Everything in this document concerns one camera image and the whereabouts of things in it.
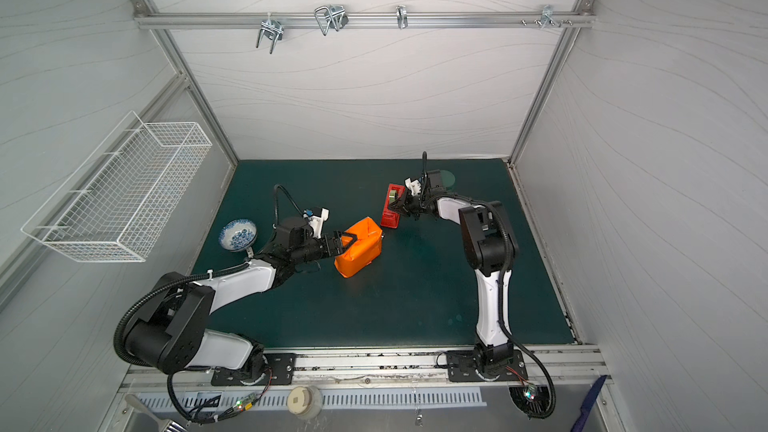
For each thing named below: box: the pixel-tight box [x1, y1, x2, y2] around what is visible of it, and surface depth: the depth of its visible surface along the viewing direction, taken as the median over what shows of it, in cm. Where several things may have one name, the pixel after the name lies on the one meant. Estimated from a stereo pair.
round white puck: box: [287, 386, 323, 421], surface depth 62 cm
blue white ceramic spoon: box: [218, 218, 257, 259], surface depth 98 cm
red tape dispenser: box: [380, 183, 406, 229], surface depth 101 cm
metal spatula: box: [125, 394, 187, 432], surface depth 67 cm
